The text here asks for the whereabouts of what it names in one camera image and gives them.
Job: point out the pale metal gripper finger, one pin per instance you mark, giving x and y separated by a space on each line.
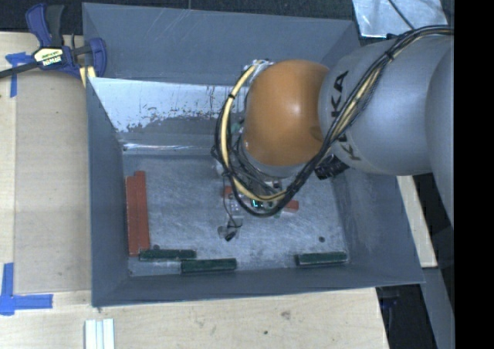
224 231
235 207

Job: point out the pale wood board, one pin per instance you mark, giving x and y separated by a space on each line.
52 185

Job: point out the grey metal bin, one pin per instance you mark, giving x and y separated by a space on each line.
185 208

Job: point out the black cylinder on white bracket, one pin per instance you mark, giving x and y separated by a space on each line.
331 168

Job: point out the red-brown flat block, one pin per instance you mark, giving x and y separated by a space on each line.
131 220
143 208
292 205

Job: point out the dark green flat block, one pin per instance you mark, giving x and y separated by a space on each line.
322 258
168 254
208 265

